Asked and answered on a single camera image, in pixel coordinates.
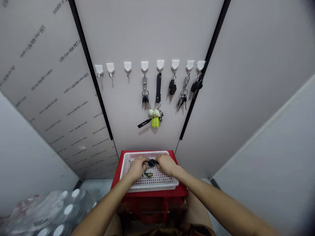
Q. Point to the person's right hand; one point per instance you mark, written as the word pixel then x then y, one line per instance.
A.
pixel 168 165

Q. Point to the person's left hand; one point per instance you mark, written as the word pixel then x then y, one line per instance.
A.
pixel 136 167

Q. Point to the person's right fingers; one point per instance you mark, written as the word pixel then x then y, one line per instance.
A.
pixel 161 162

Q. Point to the person's left fingers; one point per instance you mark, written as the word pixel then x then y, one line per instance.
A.
pixel 143 162

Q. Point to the black key fob with keys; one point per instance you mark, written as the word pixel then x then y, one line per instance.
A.
pixel 152 162

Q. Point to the small brass padlock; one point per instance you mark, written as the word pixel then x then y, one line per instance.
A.
pixel 148 174

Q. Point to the white perforated plastic tray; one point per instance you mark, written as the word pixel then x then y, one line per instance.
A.
pixel 152 182

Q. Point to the red plastic stool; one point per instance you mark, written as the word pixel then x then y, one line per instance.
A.
pixel 150 201

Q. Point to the person's legs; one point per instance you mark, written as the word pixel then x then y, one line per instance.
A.
pixel 199 211

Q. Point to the silver clip with black keys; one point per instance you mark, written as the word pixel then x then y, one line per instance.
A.
pixel 145 94

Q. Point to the silver carabiner key bunch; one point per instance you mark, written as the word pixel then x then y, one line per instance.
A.
pixel 183 97

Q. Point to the person's body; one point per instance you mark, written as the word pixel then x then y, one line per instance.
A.
pixel 179 229

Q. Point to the black car key fobs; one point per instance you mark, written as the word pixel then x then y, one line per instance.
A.
pixel 172 86

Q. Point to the black vertical panel strip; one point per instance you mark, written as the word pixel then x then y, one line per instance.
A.
pixel 205 68
pixel 91 71

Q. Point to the pack of clear water bottles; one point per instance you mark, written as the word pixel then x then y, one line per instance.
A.
pixel 46 214

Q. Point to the row of white wall hooks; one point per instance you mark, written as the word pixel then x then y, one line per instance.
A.
pixel 160 64

